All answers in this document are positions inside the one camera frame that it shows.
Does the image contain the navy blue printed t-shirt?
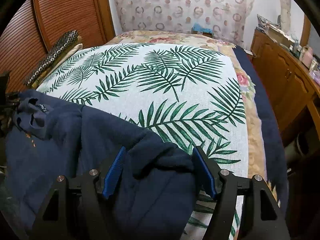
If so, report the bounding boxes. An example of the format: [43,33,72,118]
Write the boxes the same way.
[5,90,199,239]

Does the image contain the cream floral blanket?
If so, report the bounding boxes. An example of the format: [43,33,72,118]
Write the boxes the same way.
[105,30,268,181]

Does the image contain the navy blue bed sheet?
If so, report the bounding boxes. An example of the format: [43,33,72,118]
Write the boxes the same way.
[233,46,289,213]

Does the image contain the navy circle-patterned folded cloth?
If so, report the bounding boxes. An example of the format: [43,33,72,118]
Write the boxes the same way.
[23,30,82,88]

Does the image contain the brown louvered wardrobe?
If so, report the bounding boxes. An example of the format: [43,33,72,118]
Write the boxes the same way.
[1,0,115,92]

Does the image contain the wooden sideboard cabinet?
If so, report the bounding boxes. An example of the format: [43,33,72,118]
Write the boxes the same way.
[251,29,319,145]

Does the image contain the white palm-leaf bed cover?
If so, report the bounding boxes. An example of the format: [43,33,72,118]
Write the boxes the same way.
[36,42,251,240]

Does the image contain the pink thermos bottle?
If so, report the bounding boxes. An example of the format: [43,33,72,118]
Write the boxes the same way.
[301,46,313,68]

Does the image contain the cardboard box on sideboard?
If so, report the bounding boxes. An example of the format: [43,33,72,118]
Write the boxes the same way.
[267,25,295,48]

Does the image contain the cardboard box with blue bag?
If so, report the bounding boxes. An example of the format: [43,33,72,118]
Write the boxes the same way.
[191,23,213,38]

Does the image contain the pink circle-patterned curtain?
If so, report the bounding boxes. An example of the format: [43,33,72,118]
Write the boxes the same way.
[115,0,255,45]

